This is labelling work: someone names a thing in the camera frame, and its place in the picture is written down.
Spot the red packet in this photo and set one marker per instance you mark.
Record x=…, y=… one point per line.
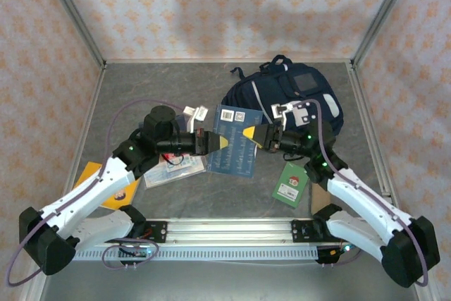
x=171, y=156

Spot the blue notebook with QR codes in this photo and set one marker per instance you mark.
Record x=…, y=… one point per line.
x=232, y=160

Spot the green notebook with house print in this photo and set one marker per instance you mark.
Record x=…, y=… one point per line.
x=290, y=186

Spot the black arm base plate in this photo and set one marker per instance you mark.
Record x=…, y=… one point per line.
x=158, y=232
x=299, y=232

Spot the small black controller board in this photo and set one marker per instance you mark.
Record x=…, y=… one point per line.
x=331, y=253
x=139, y=253

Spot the aluminium frame post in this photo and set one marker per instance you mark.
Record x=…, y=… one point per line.
x=385, y=10
x=72, y=10

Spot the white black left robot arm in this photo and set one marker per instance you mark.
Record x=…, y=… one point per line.
x=81, y=202

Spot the grey metal panel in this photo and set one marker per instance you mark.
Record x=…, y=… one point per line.
x=225, y=281

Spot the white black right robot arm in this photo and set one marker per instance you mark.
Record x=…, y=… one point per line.
x=366, y=195

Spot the aluminium side rail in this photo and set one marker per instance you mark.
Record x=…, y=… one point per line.
x=92, y=103
x=360, y=86

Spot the clear plastic stationery pouch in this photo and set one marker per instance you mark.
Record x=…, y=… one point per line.
x=176, y=176

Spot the navy blue backpack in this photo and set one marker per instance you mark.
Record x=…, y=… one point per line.
x=246, y=96

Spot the aluminium front rail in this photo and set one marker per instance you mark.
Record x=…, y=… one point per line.
x=229, y=230

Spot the aluminium back rail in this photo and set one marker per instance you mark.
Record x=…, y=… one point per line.
x=158, y=61

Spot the brown cardboard notebook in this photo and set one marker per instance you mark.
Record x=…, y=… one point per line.
x=319, y=198

